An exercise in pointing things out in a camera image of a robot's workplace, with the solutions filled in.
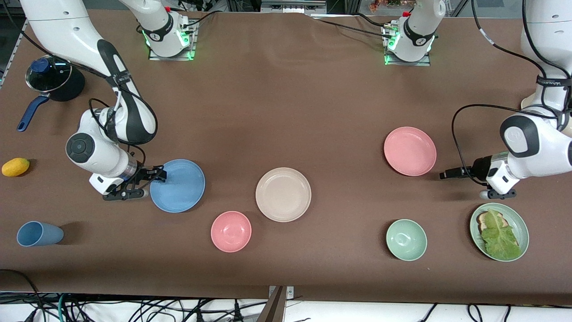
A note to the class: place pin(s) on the small pink bowl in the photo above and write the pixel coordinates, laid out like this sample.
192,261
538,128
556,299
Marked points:
231,231

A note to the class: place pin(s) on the grey metal bracket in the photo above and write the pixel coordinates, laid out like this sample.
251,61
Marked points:
290,291

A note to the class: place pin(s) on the yellow lemon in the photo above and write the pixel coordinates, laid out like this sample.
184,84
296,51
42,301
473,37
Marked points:
15,167

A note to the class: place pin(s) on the brown table cover sheet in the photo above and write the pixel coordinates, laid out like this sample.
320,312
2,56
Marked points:
313,112

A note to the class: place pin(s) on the green oval plate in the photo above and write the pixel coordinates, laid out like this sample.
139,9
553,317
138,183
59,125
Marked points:
520,232

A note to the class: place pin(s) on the green lettuce leaf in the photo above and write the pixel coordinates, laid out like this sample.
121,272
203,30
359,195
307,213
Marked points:
500,237

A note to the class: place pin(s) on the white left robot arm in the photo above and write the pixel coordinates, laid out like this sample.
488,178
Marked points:
540,143

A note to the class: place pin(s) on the red orange plastic items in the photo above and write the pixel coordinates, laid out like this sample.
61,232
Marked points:
391,4

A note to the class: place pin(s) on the toasted bread slice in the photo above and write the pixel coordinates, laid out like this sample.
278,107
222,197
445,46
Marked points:
482,219

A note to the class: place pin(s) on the blue cup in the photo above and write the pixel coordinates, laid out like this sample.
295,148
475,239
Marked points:
38,234

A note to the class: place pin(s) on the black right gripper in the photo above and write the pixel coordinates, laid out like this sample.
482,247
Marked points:
142,174

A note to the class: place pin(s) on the dark angled metal bar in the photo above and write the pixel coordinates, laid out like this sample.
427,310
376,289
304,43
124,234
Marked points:
272,308

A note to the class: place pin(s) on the blue plate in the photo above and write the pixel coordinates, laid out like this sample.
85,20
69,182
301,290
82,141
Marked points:
181,185

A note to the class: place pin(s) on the glass lid blue knob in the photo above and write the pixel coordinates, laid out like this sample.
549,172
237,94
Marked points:
49,74

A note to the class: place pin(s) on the beige plate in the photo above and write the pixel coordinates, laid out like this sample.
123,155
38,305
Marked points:
283,194

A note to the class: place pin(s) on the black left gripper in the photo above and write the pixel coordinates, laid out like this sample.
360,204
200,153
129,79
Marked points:
479,168

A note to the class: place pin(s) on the small green bowl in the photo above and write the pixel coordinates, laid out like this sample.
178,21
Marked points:
406,239

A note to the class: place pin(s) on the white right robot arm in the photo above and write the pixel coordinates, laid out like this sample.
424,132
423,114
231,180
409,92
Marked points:
58,22

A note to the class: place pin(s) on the pink plate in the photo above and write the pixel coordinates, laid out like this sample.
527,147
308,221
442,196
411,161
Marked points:
410,151

